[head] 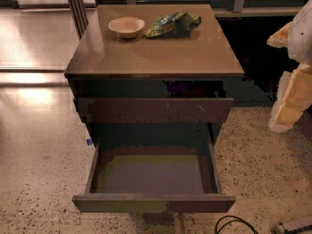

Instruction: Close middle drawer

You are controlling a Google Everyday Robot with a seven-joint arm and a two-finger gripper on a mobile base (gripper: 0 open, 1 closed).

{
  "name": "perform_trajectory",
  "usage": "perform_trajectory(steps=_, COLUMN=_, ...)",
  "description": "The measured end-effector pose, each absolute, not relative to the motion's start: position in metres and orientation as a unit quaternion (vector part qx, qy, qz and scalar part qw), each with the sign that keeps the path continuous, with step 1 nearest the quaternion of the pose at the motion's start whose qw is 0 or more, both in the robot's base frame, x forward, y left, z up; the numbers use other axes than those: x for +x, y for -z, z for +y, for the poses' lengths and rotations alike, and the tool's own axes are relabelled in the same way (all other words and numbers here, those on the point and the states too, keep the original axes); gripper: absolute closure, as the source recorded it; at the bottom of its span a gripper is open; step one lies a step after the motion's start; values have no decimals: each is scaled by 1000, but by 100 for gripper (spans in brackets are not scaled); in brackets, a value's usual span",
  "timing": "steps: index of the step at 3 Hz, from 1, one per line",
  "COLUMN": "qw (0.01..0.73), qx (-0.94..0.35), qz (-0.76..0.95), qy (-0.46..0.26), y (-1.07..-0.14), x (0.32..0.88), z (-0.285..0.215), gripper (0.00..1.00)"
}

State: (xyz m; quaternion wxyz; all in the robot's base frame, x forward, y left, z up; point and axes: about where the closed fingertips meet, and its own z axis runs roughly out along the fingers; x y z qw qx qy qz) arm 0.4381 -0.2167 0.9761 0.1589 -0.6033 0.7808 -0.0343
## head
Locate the drawer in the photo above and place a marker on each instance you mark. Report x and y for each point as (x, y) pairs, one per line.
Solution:
(154, 179)

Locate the blue tape piece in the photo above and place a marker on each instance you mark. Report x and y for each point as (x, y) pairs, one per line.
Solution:
(89, 142)

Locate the brown wooden drawer cabinet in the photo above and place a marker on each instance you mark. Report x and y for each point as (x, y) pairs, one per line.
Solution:
(133, 87)

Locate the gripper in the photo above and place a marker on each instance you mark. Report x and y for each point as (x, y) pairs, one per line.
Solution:
(301, 41)

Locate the green chip bag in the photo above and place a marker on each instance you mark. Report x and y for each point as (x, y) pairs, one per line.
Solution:
(175, 24)

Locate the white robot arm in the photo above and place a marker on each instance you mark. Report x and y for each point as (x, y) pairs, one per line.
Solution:
(296, 36)

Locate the white ceramic bowl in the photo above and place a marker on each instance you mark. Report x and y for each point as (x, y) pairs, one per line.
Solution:
(127, 27)

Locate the power strip on floor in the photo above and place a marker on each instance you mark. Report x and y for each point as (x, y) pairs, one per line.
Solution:
(298, 226)

